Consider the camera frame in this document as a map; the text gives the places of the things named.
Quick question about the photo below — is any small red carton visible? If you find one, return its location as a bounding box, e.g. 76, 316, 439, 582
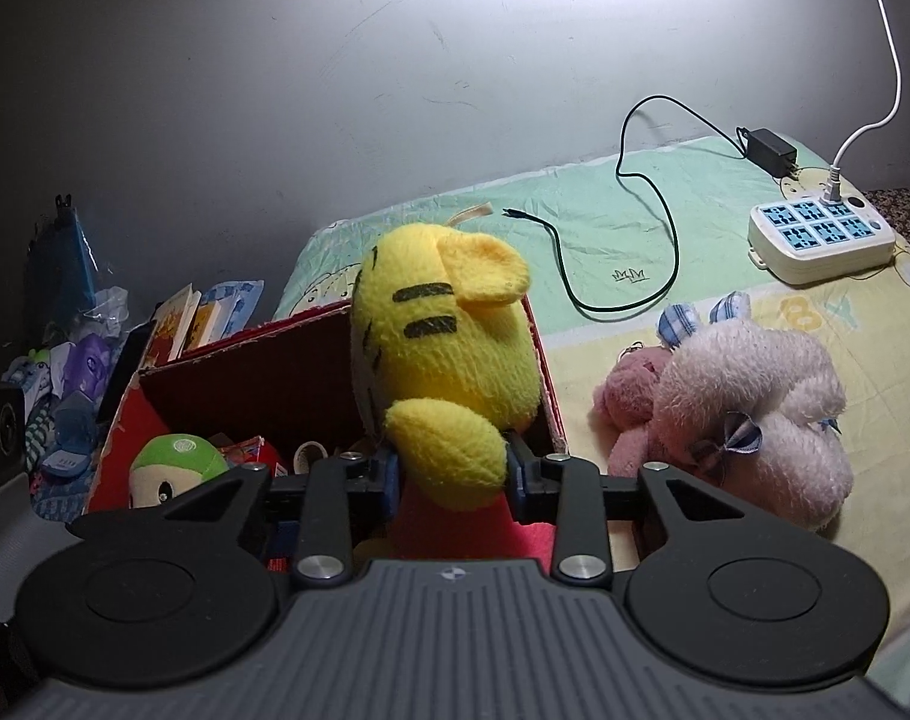
213, 435, 292, 482

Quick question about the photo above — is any pink plush bear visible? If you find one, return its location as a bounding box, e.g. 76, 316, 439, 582
591, 345, 679, 478

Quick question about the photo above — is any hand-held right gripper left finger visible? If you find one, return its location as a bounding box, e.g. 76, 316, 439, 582
68, 450, 403, 590

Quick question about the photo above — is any black charging cable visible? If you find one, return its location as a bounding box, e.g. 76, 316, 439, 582
501, 94, 749, 320

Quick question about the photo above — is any green capped plush doll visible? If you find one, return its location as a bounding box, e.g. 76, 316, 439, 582
128, 433, 232, 512

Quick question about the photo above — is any blue plastic bag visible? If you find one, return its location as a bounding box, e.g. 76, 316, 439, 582
27, 193, 100, 325

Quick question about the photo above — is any beige fabric strap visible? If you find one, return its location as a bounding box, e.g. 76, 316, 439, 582
445, 202, 496, 228

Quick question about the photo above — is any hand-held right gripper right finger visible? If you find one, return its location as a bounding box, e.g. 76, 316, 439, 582
504, 437, 839, 590

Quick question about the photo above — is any white tape roll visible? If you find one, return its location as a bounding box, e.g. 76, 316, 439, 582
293, 440, 333, 475

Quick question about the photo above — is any black power adapter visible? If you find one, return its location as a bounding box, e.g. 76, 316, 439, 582
735, 126, 800, 181

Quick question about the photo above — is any purple packet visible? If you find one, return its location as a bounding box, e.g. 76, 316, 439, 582
56, 334, 120, 400

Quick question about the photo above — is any red cardboard box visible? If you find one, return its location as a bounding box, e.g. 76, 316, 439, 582
83, 292, 568, 578

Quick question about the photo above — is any white plush rabbit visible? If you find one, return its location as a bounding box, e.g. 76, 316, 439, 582
654, 291, 855, 535

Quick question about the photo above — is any blue patterned packet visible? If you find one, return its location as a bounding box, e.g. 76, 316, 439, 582
200, 279, 265, 332

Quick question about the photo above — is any white power cable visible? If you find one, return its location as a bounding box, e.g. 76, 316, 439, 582
825, 0, 903, 203

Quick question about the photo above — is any black phone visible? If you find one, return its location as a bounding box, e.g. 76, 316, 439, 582
95, 321, 157, 422

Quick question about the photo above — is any yellow tiger plush toy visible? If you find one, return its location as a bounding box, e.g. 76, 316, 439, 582
348, 223, 559, 565

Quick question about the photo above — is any blue knitted mat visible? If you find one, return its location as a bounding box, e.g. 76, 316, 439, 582
32, 474, 97, 524

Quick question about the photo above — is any green striped sock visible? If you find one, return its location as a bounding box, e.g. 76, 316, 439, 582
23, 390, 60, 475

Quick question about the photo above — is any red and yellow book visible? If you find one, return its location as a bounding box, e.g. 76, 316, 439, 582
150, 283, 202, 370

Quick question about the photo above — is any clear plastic bag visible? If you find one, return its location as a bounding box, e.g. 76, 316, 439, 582
86, 285, 131, 332

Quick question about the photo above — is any white and blue power strip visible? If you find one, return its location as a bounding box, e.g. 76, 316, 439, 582
749, 193, 897, 287

